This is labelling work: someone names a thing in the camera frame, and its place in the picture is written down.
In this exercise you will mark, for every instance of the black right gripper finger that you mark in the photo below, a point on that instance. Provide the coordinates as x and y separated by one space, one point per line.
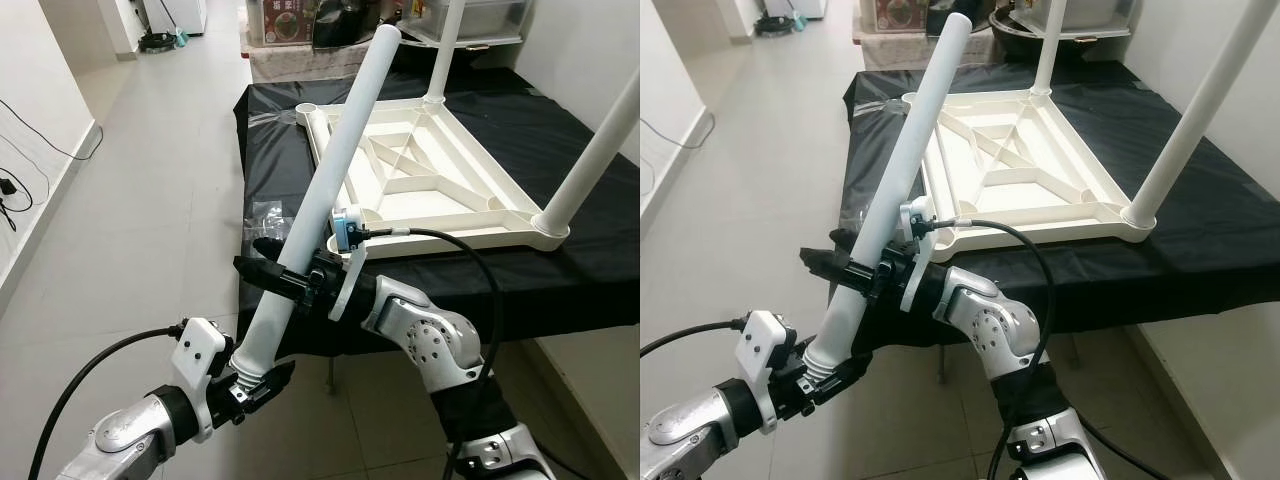
843 238
260 272
825 262
272 247

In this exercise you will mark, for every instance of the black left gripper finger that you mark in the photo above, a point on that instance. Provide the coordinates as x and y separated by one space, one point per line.
845 378
270 385

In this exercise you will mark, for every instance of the white plastic table leg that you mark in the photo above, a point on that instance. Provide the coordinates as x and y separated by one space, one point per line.
1050 45
595 150
335 150
445 50
1200 110
915 130

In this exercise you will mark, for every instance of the white plastic children table top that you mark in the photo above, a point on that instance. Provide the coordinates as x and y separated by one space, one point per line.
1050 200
450 210

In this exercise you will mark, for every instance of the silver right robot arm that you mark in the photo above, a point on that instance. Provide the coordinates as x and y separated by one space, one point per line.
995 325
430 340

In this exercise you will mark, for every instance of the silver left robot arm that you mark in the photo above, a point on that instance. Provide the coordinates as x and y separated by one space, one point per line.
125 435
690 425

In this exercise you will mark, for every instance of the clear square tape patch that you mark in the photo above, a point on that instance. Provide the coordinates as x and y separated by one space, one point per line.
268 215
862 210

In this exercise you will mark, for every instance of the clear tape strip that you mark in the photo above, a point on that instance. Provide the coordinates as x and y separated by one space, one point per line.
880 105
275 117

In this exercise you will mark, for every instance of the beige patterned cloth cover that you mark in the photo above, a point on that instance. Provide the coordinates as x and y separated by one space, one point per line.
300 65
900 50

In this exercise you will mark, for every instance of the orange lid storage box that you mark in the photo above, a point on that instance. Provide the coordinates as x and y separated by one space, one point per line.
900 12
290 20

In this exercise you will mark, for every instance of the black plastic bag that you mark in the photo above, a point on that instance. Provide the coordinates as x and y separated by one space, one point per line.
955 18
345 25

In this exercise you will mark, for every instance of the black tablecloth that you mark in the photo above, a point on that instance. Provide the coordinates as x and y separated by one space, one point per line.
1200 260
560 280

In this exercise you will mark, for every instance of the small black power adapter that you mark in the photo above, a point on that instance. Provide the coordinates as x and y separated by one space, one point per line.
10 187

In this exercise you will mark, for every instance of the black round basin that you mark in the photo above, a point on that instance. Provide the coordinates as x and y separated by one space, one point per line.
1010 30

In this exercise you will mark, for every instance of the clear plastic storage box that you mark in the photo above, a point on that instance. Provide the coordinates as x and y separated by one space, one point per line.
490 20
1095 15

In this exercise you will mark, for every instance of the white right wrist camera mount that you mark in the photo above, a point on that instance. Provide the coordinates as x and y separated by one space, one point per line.
915 250
350 260

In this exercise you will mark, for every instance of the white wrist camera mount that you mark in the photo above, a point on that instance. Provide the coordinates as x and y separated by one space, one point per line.
762 350
350 260
915 250
198 360

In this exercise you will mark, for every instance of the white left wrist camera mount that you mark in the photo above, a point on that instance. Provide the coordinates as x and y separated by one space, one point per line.
762 350
198 360

